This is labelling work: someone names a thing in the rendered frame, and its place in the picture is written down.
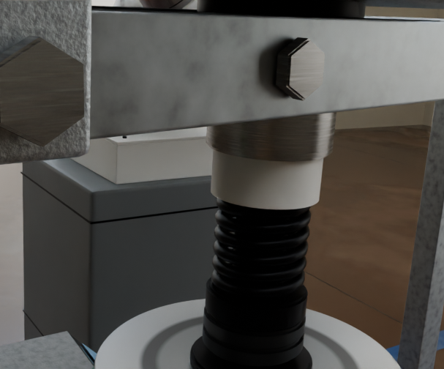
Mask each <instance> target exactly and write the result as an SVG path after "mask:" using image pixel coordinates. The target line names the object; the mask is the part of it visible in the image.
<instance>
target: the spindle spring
mask: <svg viewBox="0 0 444 369"><path fill-rule="evenodd" d="M216 204H217V206H218V207H219V210H218V211H217V213H216V214H215V219H216V222H217V224H218V225H217V226H216V228H215V229H214V236H215V237H216V238H217V240H216V241H215V243H214V245H213V248H214V253H215V254H216V255H215V256H214V257H213V261H212V265H213V267H214V268H215V270H214V271H213V272H212V274H211V279H212V283H213V284H214V285H215V286H216V287H217V288H218V289H220V290H222V291H224V292H226V293H228V294H232V295H234V296H237V297H243V298H250V299H271V298H276V297H283V296H285V295H288V294H291V293H293V292H294V291H296V290H298V289H299V288H300V287H302V285H303V283H304V279H305V272H304V268H305V267H306V257H305V255H306V252H307V250H308V243H307V241H306V240H307V238H308V236H309V226H308V224H309V223H310V219H311V212H310V211H309V209H310V207H311V206H308V207H306V208H300V209H258V208H252V207H247V206H239V205H236V204H231V203H228V202H226V201H223V200H221V199H218V198H217V201H216ZM297 215H298V216H297ZM235 216H238V217H247V218H253V219H281V218H287V217H289V218H290V219H289V220H284V221H277V222H254V221H247V220H239V219H235V218H234V217H235ZM231 232H236V233H240V234H248V235H255V236H276V235H283V234H288V236H284V237H278V238H269V239H258V238H249V237H245V236H238V235H235V234H232V233H231ZM228 247H233V248H236V249H239V250H248V251H257V252H271V251H280V250H287V251H286V252H283V253H273V254H252V253H242V252H238V251H235V250H233V248H228ZM226 262H229V263H226ZM233 264H236V265H240V266H244V267H257V268H270V267H281V266H285V267H282V268H279V269H270V270H253V269H243V268H239V267H236V266H233ZM225 277H227V278H230V279H232V280H237V281H241V282H247V283H277V282H282V281H285V280H288V281H287V282H283V283H279V284H274V285H267V286H253V285H245V284H241V283H235V282H233V281H230V280H227V279H226V278H225Z"/></svg>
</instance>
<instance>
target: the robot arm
mask: <svg viewBox="0 0 444 369"><path fill-rule="evenodd" d="M113 7H150V8H170V9H190V10H196V9H197V0H115V2H114V5H113Z"/></svg>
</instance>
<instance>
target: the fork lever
mask: <svg viewBox="0 0 444 369"><path fill-rule="evenodd" d="M440 100H444V18H406V17H386V16H366V15H365V16H364V18H346V17H323V16H301V15H258V14H236V13H215V12H197V10H190V9H170V8H150V7H112V6H91V101H90V140H91V139H98V138H111V137H118V136H125V135H137V134H144V133H157V132H164V131H171V130H183V129H190V128H197V127H209V126H216V125H223V124H235V123H242V122H255V121H262V120H269V119H281V118H288V117H295V116H308V115H315V114H322V113H334V112H341V111H354V110H361V109H367V108H380V107H387V106H394V105H406V104H413V103H426V102H433V101H440ZM83 117H84V79H83V64H82V63H81V62H79V61H78V60H76V59H74V58H73V57H71V56H70V55H68V54H67V53H65V52H63V51H62V50H60V49H58V48H57V47H56V46H54V45H52V44H50V43H49V42H47V41H46V40H44V39H43V38H41V37H36V36H31V35H29V36H28V37H26V38H25V39H23V40H21V41H20V42H18V43H16V44H15V45H13V46H12V47H11V48H8V49H7V50H5V51H4V52H3V53H0V127H1V128H3V129H5V130H7V131H9V132H11V133H14V134H16V135H18V136H20V137H21V138H24V139H26V140H27V141H30V142H32V143H34V144H36V145H39V146H42V147H44V146H45V145H47V144H48V143H50V142H51V141H52V140H53V139H54V138H56V137H58V136H59V135H61V134H62V133H63V132H64V131H65V130H67V129H69V128H70V127H71V126H73V125H74V124H75V123H76V122H78V121H80V120H81V119H82V118H83Z"/></svg>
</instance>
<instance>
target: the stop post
mask: <svg viewBox="0 0 444 369"><path fill-rule="evenodd" d="M443 306H444V100H440V101H435V103H434V113H433V118H432V128H431V133H430V138H429V148H428V153H427V159H426V168H425V173H424V183H423V188H422V194H421V203H420V209H419V213H418V223H417V229H416V234H415V244H414V248H413V258H412V264H411V269H410V279H409V283H408V289H407V298H406V304H405V314H404V318H403V324H402V333H401V339H400V344H399V353H398V359H397V363H398V364H399V366H400V368H401V369H434V361H435V356H436V351H437V343H438V338H439V333H440V325H441V320H442V315H443Z"/></svg>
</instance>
